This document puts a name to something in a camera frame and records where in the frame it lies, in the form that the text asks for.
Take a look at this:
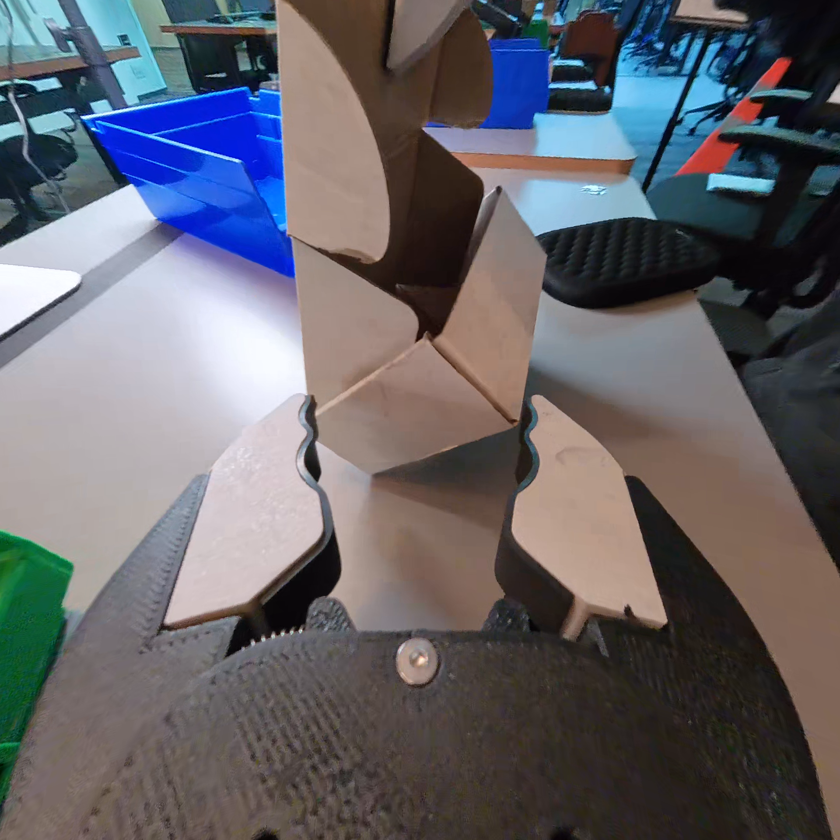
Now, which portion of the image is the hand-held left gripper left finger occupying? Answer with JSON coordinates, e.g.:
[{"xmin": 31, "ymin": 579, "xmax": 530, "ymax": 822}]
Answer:
[{"xmin": 162, "ymin": 392, "xmax": 343, "ymax": 642}]

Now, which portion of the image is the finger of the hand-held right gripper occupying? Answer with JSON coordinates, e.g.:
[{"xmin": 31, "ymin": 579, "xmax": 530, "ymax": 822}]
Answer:
[{"xmin": 385, "ymin": 0, "xmax": 462, "ymax": 73}]

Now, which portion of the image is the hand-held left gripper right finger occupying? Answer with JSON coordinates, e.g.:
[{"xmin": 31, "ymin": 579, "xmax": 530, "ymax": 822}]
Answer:
[{"xmin": 495, "ymin": 394, "xmax": 670, "ymax": 642}]

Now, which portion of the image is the white cardboard box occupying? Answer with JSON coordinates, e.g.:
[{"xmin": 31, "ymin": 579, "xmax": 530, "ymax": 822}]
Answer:
[{"xmin": 276, "ymin": 0, "xmax": 547, "ymax": 476}]

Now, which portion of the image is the green plastic bin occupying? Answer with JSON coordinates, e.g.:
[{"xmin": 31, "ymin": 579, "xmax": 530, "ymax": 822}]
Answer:
[{"xmin": 0, "ymin": 530, "xmax": 75, "ymax": 807}]

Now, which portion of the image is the blue plastic bin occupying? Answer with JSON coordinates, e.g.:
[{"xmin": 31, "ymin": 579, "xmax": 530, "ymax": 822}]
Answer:
[
  {"xmin": 82, "ymin": 87, "xmax": 296, "ymax": 278},
  {"xmin": 489, "ymin": 38, "xmax": 551, "ymax": 130}
]

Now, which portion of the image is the wooden desk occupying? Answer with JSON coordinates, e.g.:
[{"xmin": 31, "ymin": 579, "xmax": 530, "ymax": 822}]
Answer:
[{"xmin": 0, "ymin": 46, "xmax": 142, "ymax": 83}]

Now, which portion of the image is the brown office chair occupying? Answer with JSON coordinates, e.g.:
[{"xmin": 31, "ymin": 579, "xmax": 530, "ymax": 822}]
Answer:
[{"xmin": 550, "ymin": 10, "xmax": 623, "ymax": 114}]

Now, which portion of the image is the dark table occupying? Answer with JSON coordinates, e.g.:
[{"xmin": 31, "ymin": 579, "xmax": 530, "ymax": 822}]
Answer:
[{"xmin": 161, "ymin": 18, "xmax": 280, "ymax": 93}]

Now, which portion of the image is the black textured chair armrest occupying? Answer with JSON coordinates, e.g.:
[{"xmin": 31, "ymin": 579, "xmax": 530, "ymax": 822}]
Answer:
[{"xmin": 536, "ymin": 217, "xmax": 721, "ymax": 310}]

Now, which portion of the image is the table with black leg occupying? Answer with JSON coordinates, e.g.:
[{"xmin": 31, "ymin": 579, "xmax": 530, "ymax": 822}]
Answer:
[{"xmin": 642, "ymin": 0, "xmax": 752, "ymax": 193}]

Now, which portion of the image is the white rounded flat plate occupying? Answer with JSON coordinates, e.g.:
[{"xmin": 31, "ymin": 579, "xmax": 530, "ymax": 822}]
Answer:
[{"xmin": 0, "ymin": 264, "xmax": 84, "ymax": 343}]

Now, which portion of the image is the red board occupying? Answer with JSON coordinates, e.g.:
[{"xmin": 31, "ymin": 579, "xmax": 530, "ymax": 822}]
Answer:
[{"xmin": 676, "ymin": 58, "xmax": 793, "ymax": 178}]

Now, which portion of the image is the dark pole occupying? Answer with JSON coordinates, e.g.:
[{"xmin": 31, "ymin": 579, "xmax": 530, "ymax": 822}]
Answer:
[{"xmin": 58, "ymin": 0, "xmax": 127, "ymax": 111}]

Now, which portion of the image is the black office chair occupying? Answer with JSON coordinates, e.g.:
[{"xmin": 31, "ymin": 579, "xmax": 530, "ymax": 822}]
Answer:
[
  {"xmin": 646, "ymin": 85, "xmax": 840, "ymax": 296},
  {"xmin": 0, "ymin": 82, "xmax": 80, "ymax": 221}
]

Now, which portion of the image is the white cable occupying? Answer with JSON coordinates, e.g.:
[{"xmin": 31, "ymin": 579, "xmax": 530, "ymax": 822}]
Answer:
[{"xmin": 0, "ymin": 0, "xmax": 70, "ymax": 214}]

